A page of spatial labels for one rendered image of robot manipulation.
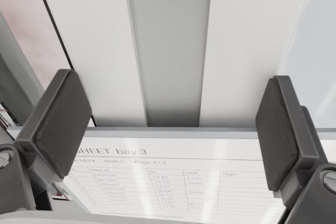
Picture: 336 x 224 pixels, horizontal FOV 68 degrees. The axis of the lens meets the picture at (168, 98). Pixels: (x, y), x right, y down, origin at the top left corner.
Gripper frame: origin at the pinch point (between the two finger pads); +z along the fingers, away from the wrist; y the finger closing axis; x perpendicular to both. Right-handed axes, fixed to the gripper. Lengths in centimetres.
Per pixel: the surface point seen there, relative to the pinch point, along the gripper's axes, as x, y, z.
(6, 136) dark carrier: -14.4, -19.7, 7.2
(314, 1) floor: -41, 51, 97
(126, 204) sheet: -13.0, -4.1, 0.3
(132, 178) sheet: -7.9, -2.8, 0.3
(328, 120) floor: -117, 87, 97
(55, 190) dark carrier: -29.2, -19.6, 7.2
